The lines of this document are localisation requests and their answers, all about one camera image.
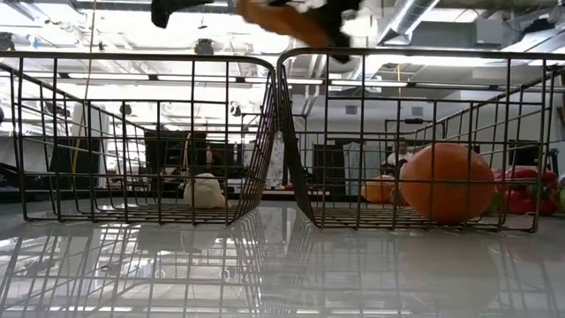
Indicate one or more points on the white garlic bulb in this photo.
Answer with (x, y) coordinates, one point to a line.
(205, 191)

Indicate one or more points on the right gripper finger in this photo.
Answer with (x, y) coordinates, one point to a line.
(161, 15)
(343, 26)

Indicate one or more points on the person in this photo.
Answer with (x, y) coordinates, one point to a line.
(397, 158)

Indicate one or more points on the orange lumpy round vegetable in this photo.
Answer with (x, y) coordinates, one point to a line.
(376, 190)

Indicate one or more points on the silver ventilation duct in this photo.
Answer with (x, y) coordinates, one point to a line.
(410, 17)

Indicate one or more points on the red bell pepper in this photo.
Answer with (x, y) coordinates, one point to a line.
(523, 205)

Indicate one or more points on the ceiling strip light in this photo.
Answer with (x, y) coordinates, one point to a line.
(108, 76)
(452, 85)
(368, 83)
(196, 78)
(304, 81)

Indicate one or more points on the white tower fan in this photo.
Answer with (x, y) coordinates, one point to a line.
(277, 161)

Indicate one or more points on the green avocado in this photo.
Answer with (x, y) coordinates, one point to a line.
(494, 204)

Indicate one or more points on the black computer monitor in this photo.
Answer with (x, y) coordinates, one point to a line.
(525, 152)

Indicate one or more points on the long orange pepper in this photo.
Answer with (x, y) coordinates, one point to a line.
(282, 22)

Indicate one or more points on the round ceiling device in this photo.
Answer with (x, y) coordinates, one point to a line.
(204, 46)

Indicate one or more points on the large orange fruit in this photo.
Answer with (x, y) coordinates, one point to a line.
(446, 183)

